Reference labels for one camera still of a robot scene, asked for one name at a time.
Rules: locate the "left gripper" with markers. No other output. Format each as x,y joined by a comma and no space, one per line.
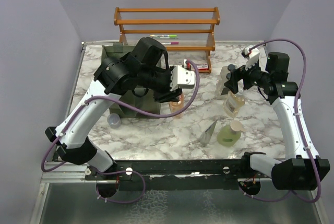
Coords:
167,95

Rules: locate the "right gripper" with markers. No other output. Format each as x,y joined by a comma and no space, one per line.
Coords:
238,74

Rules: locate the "orange bottle pink cap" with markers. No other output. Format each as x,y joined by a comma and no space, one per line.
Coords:
176,106

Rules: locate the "clear square bottle black caps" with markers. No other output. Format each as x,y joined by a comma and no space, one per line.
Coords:
221,90

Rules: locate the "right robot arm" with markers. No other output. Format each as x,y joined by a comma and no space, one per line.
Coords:
302,167

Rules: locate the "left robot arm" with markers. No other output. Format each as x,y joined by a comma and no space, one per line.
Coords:
116,76

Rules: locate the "amber mouthwash bottle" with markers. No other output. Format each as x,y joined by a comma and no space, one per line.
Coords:
234,102

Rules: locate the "red card box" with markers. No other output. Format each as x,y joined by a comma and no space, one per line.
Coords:
203,67

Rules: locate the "magenta marker pen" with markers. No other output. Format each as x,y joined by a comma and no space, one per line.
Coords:
170,43

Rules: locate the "small blue cup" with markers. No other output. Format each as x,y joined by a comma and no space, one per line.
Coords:
114,120

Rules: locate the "green marker pen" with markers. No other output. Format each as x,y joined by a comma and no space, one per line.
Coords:
164,36

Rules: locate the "green soap pump dispenser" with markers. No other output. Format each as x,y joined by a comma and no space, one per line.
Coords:
230,134

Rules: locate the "silver foil pouch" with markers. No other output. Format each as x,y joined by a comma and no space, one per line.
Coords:
207,134

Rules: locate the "wooden shelf rack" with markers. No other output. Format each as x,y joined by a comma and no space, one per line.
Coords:
194,27

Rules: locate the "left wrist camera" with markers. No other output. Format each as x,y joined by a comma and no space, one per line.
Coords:
182,77

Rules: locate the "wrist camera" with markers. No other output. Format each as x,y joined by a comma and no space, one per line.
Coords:
252,56
182,77

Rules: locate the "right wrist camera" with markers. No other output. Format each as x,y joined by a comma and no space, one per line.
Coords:
252,56

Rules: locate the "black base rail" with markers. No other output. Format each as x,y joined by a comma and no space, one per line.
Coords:
172,175

